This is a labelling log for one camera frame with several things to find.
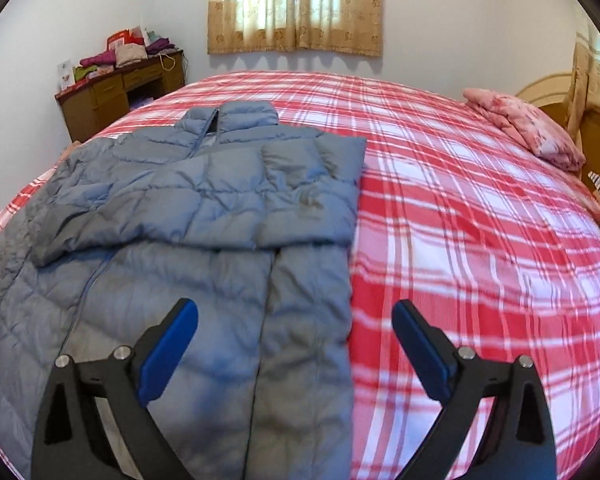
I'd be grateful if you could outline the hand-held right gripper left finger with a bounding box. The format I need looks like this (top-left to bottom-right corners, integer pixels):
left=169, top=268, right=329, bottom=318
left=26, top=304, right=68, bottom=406
left=30, top=298, right=199, bottom=480

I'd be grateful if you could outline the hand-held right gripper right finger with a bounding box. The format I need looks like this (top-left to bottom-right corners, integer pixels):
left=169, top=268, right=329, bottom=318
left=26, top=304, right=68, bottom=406
left=391, top=299, right=557, bottom=480

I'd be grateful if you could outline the grey-blue puffer jacket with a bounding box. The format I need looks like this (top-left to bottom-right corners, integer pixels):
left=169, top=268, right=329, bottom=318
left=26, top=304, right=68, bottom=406
left=0, top=101, right=368, bottom=480

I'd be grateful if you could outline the bed with red plaid sheet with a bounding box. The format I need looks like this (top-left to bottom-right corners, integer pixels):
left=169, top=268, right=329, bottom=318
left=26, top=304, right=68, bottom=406
left=0, top=71, right=600, bottom=480

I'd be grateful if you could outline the pink floral folded blanket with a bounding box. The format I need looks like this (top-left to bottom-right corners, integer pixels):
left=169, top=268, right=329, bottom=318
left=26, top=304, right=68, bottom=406
left=462, top=88, right=587, bottom=172

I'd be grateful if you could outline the wooden desk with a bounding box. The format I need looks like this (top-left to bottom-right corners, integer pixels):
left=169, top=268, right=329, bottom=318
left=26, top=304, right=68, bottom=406
left=55, top=50, right=187, bottom=144

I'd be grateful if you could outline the white printed card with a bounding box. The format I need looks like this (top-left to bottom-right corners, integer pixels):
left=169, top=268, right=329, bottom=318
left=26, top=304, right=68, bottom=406
left=57, top=60, right=76, bottom=93

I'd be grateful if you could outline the beige folded cloth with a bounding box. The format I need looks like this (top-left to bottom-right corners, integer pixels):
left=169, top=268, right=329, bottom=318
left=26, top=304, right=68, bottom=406
left=115, top=44, right=147, bottom=67

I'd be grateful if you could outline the magenta folded cloth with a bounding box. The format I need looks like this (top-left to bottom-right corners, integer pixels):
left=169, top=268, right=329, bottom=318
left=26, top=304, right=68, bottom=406
left=80, top=51, right=116, bottom=68

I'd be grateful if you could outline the purple folded cloth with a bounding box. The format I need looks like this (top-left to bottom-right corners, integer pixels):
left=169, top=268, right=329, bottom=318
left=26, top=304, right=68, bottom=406
left=145, top=36, right=177, bottom=56

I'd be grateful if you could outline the red bag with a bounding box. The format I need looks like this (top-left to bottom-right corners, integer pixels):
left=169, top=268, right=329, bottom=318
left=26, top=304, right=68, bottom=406
left=107, top=30, right=144, bottom=51

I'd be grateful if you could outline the beige floral side curtain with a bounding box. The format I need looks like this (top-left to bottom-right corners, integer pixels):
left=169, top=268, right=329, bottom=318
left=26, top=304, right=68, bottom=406
left=566, top=20, right=600, bottom=142

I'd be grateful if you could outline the beige floral window curtain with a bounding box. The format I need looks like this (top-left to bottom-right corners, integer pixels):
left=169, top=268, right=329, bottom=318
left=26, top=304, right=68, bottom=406
left=207, top=0, right=383, bottom=57

